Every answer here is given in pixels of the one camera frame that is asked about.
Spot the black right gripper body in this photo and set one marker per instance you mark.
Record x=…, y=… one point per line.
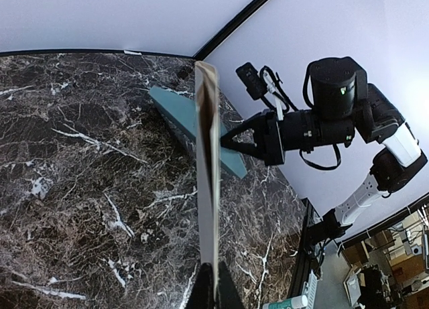
x=298, y=130

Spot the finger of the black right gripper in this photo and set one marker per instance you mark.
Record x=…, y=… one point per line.
x=248, y=138

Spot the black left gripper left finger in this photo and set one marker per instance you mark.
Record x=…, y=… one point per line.
x=202, y=294

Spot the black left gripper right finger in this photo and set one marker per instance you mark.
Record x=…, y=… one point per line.
x=227, y=294

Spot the beige lined letter paper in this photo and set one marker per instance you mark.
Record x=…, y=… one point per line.
x=208, y=164

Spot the teal envelope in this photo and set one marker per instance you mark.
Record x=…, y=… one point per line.
x=181, y=111

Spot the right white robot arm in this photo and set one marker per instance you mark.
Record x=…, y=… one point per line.
x=340, y=104

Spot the white green glue stick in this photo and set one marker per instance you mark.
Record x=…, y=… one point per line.
x=290, y=303

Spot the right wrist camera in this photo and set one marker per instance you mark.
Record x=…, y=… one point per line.
x=254, y=84

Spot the white slotted cable duct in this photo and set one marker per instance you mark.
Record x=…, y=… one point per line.
x=309, y=289

